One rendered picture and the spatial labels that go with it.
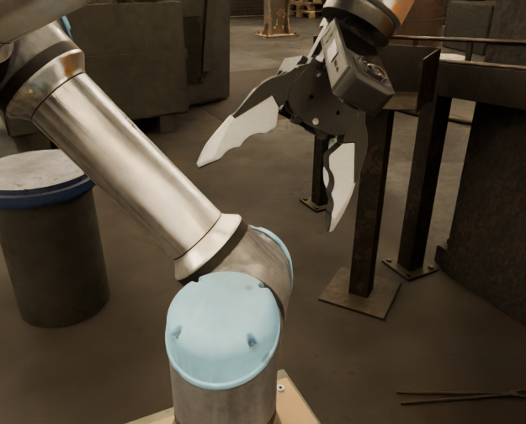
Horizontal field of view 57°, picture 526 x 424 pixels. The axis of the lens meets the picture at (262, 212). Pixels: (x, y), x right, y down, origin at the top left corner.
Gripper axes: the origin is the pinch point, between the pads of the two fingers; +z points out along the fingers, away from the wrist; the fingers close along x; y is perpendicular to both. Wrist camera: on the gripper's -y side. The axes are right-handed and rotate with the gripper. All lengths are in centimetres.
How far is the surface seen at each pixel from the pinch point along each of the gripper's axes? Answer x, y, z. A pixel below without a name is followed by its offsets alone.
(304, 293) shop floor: -55, 87, 30
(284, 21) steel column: -134, 720, -184
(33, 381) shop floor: 8, 68, 72
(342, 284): -65, 87, 22
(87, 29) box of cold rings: 51, 237, -13
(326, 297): -59, 82, 27
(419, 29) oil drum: -139, 288, -128
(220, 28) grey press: -17, 316, -62
